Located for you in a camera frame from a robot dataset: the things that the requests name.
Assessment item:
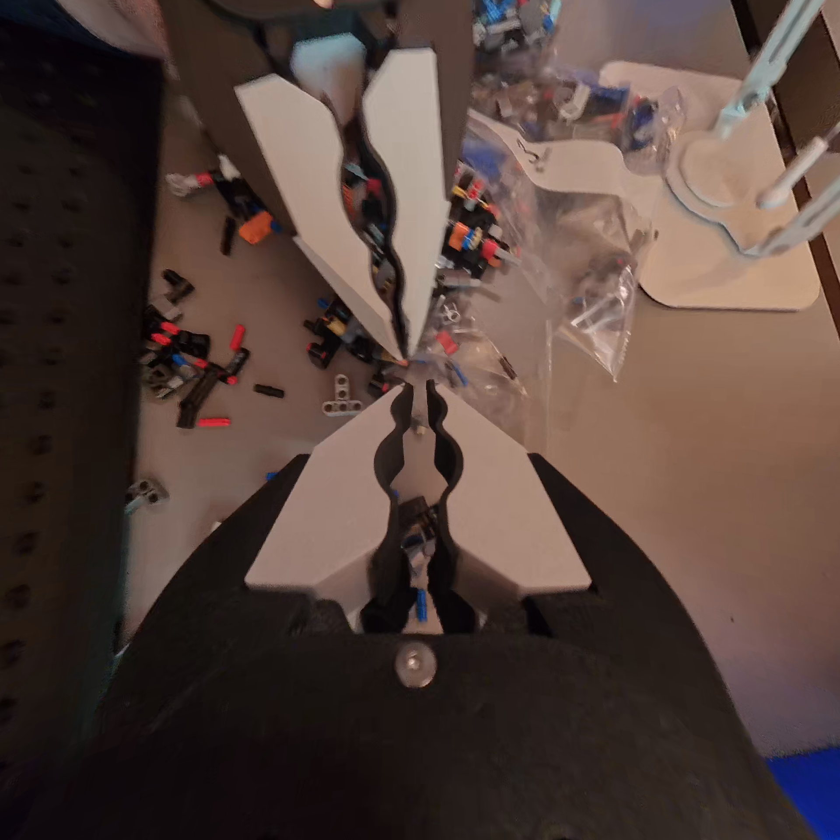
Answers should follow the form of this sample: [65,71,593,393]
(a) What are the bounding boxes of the wooden and white book stand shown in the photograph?
[600,0,840,311]

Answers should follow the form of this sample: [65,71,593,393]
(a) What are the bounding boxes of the light grey T-shaped lego beam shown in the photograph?
[320,373,363,419]

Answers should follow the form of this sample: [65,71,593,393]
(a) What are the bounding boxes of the person's left hand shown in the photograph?
[59,0,173,61]

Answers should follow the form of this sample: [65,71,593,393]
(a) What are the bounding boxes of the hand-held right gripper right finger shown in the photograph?
[425,379,595,634]

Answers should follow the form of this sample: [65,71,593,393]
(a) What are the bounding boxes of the large clear plastic bag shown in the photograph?
[407,125,657,447]

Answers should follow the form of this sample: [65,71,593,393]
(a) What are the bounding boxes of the black lego assembly yellow studs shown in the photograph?
[304,298,383,370]

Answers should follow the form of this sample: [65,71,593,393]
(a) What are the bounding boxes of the black lego joint assembly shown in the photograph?
[164,154,277,225]

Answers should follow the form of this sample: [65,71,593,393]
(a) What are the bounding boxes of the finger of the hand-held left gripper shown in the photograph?
[234,72,408,361]
[361,47,455,357]

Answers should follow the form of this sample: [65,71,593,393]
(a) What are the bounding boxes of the blue plastic bin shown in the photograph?
[764,755,840,840]

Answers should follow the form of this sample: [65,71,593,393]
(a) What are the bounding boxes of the orange lego piece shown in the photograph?
[236,210,277,246]

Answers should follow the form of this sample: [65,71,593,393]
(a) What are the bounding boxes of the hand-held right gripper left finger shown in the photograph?
[244,384,416,634]

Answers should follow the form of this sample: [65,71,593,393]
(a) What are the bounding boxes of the grey lego connector assembly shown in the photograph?
[395,496,441,573]

